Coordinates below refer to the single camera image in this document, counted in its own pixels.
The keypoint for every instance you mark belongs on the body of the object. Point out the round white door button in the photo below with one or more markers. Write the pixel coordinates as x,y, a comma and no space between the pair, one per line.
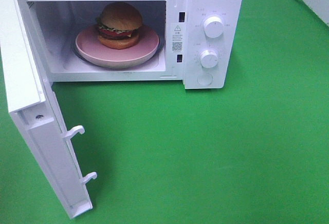
205,79

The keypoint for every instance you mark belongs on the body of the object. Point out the burger with lettuce and tomato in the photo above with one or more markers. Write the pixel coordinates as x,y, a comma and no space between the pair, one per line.
118,25

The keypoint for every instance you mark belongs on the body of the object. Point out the pink round plate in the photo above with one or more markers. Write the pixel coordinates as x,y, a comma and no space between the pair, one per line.
91,49

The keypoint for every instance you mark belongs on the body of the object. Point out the lower white round knob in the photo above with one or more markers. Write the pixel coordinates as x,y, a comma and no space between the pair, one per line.
209,58

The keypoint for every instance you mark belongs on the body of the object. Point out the white round knob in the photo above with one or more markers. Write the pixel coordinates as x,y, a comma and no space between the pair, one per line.
209,58
213,26

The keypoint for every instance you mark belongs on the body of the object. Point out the white microwave oven body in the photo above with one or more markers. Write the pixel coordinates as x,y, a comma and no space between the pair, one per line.
54,24

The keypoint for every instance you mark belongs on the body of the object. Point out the upper white round knob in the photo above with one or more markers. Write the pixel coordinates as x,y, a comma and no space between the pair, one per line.
213,26

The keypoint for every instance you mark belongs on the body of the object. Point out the glass microwave turntable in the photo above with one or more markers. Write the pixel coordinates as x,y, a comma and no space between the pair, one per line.
155,59

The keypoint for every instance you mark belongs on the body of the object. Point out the green table cloth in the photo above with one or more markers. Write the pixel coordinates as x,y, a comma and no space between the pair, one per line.
255,151

